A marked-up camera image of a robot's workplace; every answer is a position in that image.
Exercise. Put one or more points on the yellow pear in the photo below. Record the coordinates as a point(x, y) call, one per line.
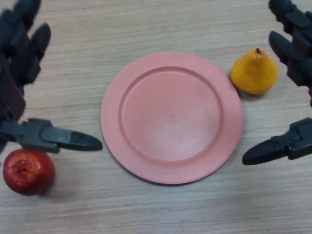
point(253, 73)

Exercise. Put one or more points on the pink round plate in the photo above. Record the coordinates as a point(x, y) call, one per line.
point(171, 117)

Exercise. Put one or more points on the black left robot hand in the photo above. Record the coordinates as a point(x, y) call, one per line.
point(14, 73)

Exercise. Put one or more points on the red apple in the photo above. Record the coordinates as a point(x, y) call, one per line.
point(28, 171)

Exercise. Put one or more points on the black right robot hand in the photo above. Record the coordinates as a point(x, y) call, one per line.
point(297, 36)

